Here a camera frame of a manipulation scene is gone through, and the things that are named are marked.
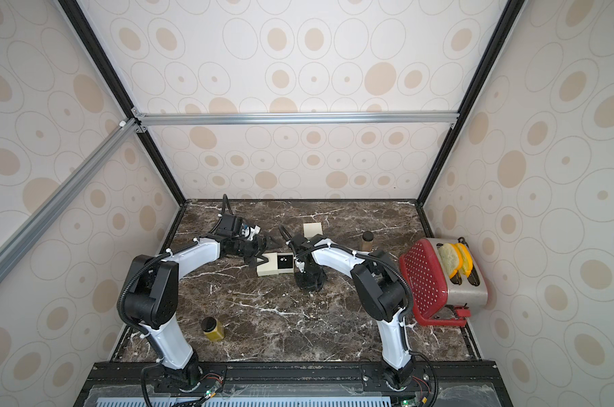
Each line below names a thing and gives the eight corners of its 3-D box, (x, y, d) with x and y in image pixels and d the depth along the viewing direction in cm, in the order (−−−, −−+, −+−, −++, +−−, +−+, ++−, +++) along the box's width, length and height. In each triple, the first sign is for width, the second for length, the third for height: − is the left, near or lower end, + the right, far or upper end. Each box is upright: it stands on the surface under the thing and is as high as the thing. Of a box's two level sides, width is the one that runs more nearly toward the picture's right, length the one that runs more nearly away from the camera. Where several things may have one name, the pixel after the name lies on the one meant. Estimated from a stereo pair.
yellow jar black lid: (207, 341, 82) (196, 332, 75) (211, 326, 86) (201, 315, 78) (223, 341, 82) (214, 332, 75) (226, 326, 86) (218, 315, 78)
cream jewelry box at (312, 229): (304, 237, 109) (304, 233, 107) (303, 228, 112) (302, 224, 110) (322, 235, 110) (322, 230, 107) (320, 226, 113) (320, 221, 110)
